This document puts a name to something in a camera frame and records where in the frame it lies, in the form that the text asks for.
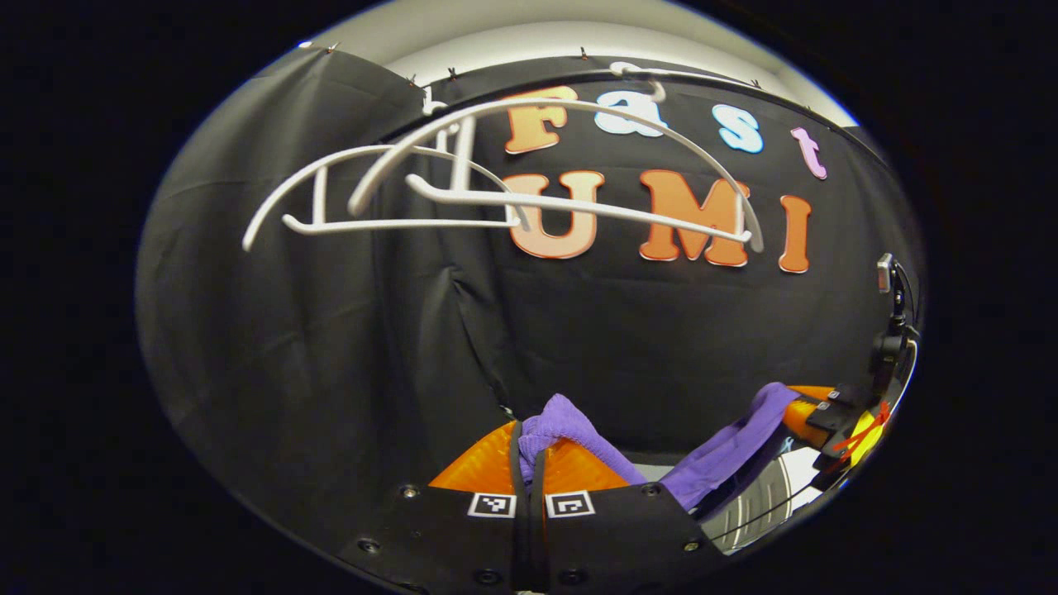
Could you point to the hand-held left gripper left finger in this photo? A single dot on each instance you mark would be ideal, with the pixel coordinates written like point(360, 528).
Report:
point(516, 471)

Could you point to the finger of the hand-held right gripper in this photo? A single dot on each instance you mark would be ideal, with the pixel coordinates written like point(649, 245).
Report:
point(806, 413)

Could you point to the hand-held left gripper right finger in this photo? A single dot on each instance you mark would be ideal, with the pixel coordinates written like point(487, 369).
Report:
point(537, 489)

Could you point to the white plastic hanger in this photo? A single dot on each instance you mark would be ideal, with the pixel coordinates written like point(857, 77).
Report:
point(579, 205)
point(397, 223)

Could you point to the black backdrop cloth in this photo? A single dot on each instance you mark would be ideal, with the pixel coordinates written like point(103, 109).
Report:
point(331, 330)

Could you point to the row of black clips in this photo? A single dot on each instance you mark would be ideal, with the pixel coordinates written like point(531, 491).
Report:
point(583, 54)

